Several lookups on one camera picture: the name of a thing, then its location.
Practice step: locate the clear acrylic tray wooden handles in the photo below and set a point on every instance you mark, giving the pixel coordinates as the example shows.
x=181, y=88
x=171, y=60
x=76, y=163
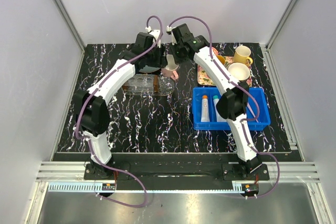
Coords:
x=149, y=84

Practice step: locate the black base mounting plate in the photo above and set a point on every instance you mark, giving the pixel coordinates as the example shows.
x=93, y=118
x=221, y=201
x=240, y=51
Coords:
x=203, y=171

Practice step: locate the blue plastic bin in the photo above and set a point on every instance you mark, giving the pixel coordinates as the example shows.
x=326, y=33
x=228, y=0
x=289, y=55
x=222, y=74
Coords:
x=257, y=125

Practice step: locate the aluminium rail frame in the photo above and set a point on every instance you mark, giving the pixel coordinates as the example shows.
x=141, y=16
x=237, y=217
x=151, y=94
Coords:
x=164, y=124

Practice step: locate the pink toothbrush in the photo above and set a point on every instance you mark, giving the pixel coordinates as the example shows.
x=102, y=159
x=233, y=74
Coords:
x=251, y=109

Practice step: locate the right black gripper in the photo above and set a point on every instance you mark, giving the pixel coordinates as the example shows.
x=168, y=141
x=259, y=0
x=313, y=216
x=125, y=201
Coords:
x=177, y=60

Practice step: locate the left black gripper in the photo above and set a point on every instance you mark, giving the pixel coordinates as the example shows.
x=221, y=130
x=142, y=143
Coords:
x=158, y=63

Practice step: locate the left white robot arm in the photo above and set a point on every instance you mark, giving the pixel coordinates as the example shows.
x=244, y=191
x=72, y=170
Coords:
x=91, y=105

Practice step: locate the yellow mug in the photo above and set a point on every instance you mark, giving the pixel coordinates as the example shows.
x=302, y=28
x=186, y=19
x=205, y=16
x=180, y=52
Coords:
x=242, y=55

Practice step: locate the pink ceramic mug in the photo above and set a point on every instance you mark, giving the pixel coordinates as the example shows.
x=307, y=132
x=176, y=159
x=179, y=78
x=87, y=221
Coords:
x=170, y=70

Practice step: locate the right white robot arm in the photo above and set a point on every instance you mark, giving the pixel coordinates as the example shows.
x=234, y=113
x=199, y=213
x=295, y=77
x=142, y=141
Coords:
x=234, y=94

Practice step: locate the blue mug orange interior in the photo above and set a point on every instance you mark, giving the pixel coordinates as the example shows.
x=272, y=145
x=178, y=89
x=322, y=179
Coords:
x=221, y=59

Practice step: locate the floral serving tray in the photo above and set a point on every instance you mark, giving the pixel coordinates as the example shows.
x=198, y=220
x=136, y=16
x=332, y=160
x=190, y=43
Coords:
x=205, y=80

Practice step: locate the orange cap toothpaste tube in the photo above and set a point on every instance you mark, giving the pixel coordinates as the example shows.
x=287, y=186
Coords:
x=205, y=109

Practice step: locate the teal cap toothpaste tube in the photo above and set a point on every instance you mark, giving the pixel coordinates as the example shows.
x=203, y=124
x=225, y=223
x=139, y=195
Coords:
x=218, y=116

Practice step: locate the teal ceramic plate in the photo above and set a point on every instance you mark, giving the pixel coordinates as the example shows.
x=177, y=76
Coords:
x=149, y=70

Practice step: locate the white cream mug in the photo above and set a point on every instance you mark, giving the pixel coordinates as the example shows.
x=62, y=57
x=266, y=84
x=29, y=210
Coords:
x=239, y=70

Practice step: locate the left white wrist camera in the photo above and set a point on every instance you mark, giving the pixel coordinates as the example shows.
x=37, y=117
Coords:
x=155, y=33

